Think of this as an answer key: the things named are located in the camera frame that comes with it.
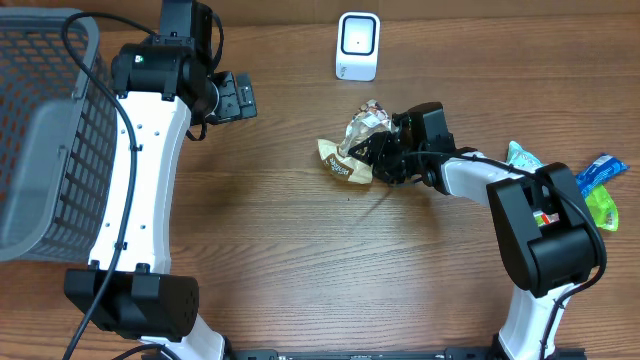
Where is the brown white pastry wrapper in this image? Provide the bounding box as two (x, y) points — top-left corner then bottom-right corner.
(317, 99), (397, 184)

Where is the teal wet wipes pack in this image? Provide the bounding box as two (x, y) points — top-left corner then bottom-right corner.
(506, 141), (544, 173)

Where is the blue Oreo cookie pack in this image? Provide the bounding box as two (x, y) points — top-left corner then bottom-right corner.
(575, 153), (630, 198)

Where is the green snack bag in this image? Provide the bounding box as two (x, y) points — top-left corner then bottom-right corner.
(532, 182), (621, 233)

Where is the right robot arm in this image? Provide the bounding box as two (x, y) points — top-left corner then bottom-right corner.
(341, 101), (607, 359)

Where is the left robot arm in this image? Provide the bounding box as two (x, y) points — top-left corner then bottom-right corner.
(64, 0), (257, 360)

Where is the white barcode scanner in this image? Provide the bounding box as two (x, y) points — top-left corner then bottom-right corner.
(335, 11), (381, 82)

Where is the grey plastic mesh basket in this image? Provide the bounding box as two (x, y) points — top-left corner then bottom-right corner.
(1, 7), (117, 263)

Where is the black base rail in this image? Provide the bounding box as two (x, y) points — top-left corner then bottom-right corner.
(141, 344), (589, 360)

